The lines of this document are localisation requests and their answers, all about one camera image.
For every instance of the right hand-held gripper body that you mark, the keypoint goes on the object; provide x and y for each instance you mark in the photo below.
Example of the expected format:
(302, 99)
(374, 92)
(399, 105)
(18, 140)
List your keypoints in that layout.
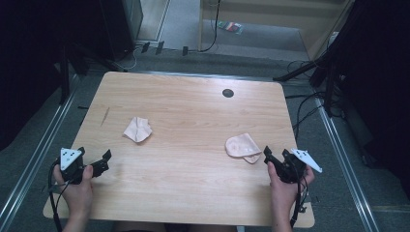
(291, 169)

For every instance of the person's right hand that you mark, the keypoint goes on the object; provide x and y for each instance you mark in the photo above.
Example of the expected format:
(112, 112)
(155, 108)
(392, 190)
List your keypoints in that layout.
(283, 198)

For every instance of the black cabinet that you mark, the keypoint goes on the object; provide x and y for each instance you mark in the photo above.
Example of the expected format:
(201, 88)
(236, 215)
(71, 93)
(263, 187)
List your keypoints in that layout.
(121, 25)

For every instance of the colourful packet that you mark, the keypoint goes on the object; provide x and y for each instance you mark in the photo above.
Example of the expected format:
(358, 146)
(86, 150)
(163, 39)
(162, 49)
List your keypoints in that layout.
(230, 27)

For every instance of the black metal stand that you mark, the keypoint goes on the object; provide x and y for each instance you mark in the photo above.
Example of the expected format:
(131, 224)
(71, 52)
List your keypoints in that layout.
(322, 61)

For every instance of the metal floor rail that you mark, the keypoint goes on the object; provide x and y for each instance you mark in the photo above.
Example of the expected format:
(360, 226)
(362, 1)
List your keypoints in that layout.
(38, 145)
(345, 167)

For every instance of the person's left hand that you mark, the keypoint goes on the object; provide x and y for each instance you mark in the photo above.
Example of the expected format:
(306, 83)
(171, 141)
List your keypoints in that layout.
(75, 198)

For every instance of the black round table grommet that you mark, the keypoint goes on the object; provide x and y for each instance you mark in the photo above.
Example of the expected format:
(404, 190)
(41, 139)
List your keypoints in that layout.
(228, 93)

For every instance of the beige wooden frame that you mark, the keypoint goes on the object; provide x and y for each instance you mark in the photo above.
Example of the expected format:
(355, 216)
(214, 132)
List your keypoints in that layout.
(257, 13)

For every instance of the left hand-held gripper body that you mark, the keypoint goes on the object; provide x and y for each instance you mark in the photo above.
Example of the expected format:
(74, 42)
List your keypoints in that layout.
(69, 159)

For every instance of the pale pink sock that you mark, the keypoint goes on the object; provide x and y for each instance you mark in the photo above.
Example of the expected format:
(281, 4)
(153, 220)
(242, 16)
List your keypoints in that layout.
(138, 129)
(240, 146)

